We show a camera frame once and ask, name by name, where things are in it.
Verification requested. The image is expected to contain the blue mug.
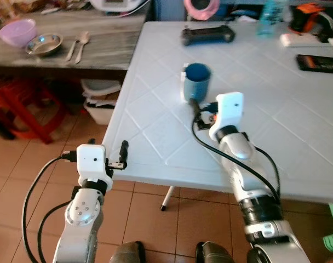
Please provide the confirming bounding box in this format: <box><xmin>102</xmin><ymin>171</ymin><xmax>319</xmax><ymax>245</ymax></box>
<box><xmin>181</xmin><ymin>62</ymin><xmax>212</xmax><ymax>104</ymax></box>

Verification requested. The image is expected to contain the white plastic bin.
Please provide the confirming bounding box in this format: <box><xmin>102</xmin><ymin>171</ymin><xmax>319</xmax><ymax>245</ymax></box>
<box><xmin>80</xmin><ymin>79</ymin><xmax>124</xmax><ymax>126</ymax></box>

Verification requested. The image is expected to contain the white table leg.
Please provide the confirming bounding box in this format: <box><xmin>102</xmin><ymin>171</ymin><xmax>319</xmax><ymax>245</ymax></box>
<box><xmin>160</xmin><ymin>186</ymin><xmax>176</xmax><ymax>212</ymax></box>

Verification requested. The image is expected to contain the black game controller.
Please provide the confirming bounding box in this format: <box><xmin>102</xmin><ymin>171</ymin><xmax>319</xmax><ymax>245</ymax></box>
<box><xmin>181</xmin><ymin>25</ymin><xmax>236</xmax><ymax>47</ymax></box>

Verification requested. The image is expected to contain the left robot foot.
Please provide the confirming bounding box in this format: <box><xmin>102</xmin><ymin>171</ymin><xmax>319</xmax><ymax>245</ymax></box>
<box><xmin>108</xmin><ymin>241</ymin><xmax>147</xmax><ymax>263</ymax></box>

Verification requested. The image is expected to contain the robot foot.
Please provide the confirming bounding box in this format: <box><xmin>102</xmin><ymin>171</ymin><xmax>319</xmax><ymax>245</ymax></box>
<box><xmin>195</xmin><ymin>241</ymin><xmax>236</xmax><ymax>263</ymax></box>
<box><xmin>108</xmin><ymin>241</ymin><xmax>147</xmax><ymax>263</ymax></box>

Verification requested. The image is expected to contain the pink round container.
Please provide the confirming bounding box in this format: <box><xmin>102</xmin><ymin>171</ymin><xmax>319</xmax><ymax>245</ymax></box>
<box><xmin>183</xmin><ymin>0</ymin><xmax>221</xmax><ymax>21</ymax></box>

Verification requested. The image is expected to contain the clear blue water bottle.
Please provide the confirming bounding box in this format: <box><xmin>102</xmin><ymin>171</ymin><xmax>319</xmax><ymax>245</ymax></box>
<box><xmin>257</xmin><ymin>0</ymin><xmax>281</xmax><ymax>38</ymax></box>

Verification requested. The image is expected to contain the red plastic stool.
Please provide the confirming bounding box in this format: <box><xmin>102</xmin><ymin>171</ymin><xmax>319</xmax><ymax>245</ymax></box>
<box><xmin>0</xmin><ymin>76</ymin><xmax>70</xmax><ymax>145</ymax></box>

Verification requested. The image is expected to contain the pale spoon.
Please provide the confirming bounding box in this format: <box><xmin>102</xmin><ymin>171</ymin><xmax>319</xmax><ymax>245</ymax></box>
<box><xmin>74</xmin><ymin>31</ymin><xmax>91</xmax><ymax>65</ymax></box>
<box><xmin>65</xmin><ymin>36</ymin><xmax>81</xmax><ymax>62</ymax></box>

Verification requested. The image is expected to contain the white power strip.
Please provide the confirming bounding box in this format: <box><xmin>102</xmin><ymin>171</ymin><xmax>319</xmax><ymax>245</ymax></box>
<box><xmin>280</xmin><ymin>33</ymin><xmax>324</xmax><ymax>48</ymax></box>

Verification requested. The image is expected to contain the black flat phone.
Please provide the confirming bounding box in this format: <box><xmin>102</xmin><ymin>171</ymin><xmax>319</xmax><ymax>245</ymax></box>
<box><xmin>296</xmin><ymin>54</ymin><xmax>333</xmax><ymax>75</ymax></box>

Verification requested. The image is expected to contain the white kitchen appliance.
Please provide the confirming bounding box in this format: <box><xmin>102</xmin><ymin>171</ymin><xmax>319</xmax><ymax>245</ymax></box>
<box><xmin>90</xmin><ymin>0</ymin><xmax>152</xmax><ymax>15</ymax></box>

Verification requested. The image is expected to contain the small metal bowl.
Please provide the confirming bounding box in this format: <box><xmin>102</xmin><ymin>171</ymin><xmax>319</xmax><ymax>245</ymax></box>
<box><xmin>25</xmin><ymin>34</ymin><xmax>64</xmax><ymax>58</ymax></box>

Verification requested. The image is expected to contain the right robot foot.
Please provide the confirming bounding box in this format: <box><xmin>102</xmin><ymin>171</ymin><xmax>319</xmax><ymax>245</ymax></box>
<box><xmin>195</xmin><ymin>241</ymin><xmax>236</xmax><ymax>263</ymax></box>

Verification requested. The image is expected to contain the orange and black device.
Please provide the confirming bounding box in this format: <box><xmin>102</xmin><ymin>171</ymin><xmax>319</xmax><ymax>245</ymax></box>
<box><xmin>289</xmin><ymin>2</ymin><xmax>333</xmax><ymax>40</ymax></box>

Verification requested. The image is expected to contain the purple plastic bowl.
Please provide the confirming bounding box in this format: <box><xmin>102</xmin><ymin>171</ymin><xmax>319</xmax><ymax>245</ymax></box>
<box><xmin>0</xmin><ymin>19</ymin><xmax>38</xmax><ymax>48</ymax></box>

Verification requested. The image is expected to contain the brown food packet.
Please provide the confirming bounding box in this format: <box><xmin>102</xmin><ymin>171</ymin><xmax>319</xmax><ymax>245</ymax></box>
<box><xmin>0</xmin><ymin>0</ymin><xmax>48</xmax><ymax>15</ymax></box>

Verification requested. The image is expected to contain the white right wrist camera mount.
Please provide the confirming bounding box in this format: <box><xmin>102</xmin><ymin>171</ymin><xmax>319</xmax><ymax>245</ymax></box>
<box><xmin>209</xmin><ymin>92</ymin><xmax>245</xmax><ymax>141</ymax></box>

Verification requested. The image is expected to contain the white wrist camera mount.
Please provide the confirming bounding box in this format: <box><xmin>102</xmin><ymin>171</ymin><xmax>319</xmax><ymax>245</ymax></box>
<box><xmin>209</xmin><ymin>92</ymin><xmax>245</xmax><ymax>141</ymax></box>
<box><xmin>76</xmin><ymin>144</ymin><xmax>113</xmax><ymax>190</ymax></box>

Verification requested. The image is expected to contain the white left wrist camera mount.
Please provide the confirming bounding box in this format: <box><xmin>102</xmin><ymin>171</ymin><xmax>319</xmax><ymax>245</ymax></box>
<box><xmin>76</xmin><ymin>144</ymin><xmax>113</xmax><ymax>190</ymax></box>

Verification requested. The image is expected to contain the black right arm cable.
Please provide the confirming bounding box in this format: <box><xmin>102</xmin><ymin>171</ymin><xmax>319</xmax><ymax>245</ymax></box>
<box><xmin>191</xmin><ymin>104</ymin><xmax>282</xmax><ymax>201</ymax></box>

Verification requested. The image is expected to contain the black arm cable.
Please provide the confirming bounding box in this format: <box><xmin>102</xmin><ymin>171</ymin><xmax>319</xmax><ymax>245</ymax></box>
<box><xmin>191</xmin><ymin>104</ymin><xmax>282</xmax><ymax>201</ymax></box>
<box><xmin>21</xmin><ymin>152</ymin><xmax>78</xmax><ymax>263</ymax></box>

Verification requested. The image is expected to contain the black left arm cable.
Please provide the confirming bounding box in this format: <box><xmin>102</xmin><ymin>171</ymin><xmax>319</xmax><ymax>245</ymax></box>
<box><xmin>21</xmin><ymin>152</ymin><xmax>78</xmax><ymax>263</ymax></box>

